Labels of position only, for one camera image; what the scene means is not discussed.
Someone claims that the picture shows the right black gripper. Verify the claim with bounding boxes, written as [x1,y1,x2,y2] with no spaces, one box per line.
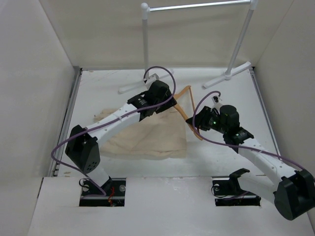
[185,106,228,135]

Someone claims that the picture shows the wooden clothes hanger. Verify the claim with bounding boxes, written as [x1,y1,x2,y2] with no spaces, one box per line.
[174,85,203,141]

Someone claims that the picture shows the beige trousers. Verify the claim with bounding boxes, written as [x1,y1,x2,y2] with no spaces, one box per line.
[100,108,187,160]

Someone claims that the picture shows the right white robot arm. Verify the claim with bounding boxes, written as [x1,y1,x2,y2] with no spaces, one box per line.
[186,96,315,220]

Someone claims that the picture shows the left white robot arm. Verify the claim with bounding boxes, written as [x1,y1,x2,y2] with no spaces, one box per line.
[65,78,177,196]

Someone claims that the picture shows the white clothes rack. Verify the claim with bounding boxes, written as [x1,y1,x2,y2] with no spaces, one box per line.
[118,0,259,94]

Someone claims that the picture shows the right aluminium rail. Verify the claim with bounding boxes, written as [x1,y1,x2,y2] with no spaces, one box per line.
[249,67,281,155]

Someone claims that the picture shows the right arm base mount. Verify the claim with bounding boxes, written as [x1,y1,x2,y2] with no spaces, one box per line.
[211,177,261,207]

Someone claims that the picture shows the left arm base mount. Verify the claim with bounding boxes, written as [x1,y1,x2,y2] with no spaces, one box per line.
[79,178,126,207]

